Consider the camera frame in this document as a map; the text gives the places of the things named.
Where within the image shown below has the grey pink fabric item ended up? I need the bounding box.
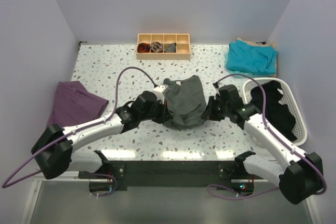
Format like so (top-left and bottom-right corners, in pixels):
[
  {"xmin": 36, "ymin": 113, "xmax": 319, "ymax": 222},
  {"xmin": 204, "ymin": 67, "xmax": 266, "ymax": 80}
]
[{"xmin": 150, "ymin": 41, "xmax": 164, "ymax": 53}]

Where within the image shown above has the teal t shirt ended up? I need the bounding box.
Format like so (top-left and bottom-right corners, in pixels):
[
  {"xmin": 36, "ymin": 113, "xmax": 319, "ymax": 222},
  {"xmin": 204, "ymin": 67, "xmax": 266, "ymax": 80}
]
[{"xmin": 225, "ymin": 40, "xmax": 278, "ymax": 77}]

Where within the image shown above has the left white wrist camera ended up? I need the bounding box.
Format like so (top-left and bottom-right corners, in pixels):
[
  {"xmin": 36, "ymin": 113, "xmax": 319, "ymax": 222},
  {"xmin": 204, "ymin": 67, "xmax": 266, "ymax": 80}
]
[{"xmin": 152, "ymin": 84, "xmax": 170, "ymax": 104}]

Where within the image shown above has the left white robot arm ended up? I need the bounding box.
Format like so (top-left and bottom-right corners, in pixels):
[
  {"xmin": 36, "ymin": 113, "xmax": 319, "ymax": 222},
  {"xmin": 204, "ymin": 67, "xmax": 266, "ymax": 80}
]
[{"xmin": 31, "ymin": 84, "xmax": 170, "ymax": 179}]

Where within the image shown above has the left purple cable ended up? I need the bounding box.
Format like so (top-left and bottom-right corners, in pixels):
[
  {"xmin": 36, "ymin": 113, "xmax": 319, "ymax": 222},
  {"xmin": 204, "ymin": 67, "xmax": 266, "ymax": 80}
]
[{"xmin": 2, "ymin": 66, "xmax": 158, "ymax": 197}]

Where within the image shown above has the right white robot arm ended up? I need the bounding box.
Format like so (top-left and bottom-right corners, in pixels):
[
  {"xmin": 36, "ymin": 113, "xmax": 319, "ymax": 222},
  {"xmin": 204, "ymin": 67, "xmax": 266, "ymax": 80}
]
[{"xmin": 201, "ymin": 83, "xmax": 327, "ymax": 205}]

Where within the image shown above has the dark grey folded item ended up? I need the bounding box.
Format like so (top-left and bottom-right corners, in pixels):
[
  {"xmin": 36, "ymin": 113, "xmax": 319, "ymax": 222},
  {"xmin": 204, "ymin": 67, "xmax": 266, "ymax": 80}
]
[{"xmin": 164, "ymin": 43, "xmax": 176, "ymax": 53}]

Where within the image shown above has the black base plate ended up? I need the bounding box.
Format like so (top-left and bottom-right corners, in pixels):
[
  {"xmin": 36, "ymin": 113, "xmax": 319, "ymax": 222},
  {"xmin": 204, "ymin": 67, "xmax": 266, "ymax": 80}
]
[{"xmin": 78, "ymin": 161, "xmax": 258, "ymax": 196}]

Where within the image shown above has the red black fabric item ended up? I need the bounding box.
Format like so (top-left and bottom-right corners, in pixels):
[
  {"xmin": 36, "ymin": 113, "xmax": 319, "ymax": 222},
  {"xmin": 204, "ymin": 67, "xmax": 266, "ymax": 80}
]
[{"xmin": 137, "ymin": 43, "xmax": 151, "ymax": 53}]

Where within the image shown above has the purple t shirt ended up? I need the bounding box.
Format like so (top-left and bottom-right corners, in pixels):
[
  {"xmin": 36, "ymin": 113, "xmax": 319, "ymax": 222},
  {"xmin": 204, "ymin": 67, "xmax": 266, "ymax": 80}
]
[{"xmin": 46, "ymin": 81, "xmax": 109, "ymax": 127}]

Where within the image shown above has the black t shirt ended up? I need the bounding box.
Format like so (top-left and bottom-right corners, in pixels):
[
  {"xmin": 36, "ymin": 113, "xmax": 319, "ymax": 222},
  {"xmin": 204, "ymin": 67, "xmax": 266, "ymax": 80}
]
[{"xmin": 261, "ymin": 81, "xmax": 297, "ymax": 142}]

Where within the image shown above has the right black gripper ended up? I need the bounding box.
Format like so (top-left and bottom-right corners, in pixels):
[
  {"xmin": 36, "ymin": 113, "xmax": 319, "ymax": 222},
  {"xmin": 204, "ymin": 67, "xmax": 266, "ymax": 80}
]
[{"xmin": 202, "ymin": 95, "xmax": 230, "ymax": 121}]

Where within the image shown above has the wooden compartment box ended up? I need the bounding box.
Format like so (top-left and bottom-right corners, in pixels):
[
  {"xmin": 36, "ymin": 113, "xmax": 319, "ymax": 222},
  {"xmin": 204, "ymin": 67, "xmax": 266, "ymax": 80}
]
[{"xmin": 136, "ymin": 33, "xmax": 191, "ymax": 60}]

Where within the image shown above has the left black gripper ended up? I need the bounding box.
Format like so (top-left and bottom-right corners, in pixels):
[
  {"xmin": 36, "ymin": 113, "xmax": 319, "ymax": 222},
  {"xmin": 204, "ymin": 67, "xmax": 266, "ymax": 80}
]
[{"xmin": 140, "ymin": 98, "xmax": 172, "ymax": 124}]

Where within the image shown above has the white laundry basket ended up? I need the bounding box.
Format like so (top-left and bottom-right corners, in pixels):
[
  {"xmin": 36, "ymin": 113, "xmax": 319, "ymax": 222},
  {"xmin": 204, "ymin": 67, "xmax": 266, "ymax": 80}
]
[{"xmin": 242, "ymin": 77, "xmax": 307, "ymax": 146}]

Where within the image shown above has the dark grey t shirt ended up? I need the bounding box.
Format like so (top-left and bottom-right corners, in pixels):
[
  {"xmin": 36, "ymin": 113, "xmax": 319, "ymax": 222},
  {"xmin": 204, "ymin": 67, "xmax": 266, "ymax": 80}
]
[{"xmin": 163, "ymin": 75, "xmax": 206, "ymax": 130}]

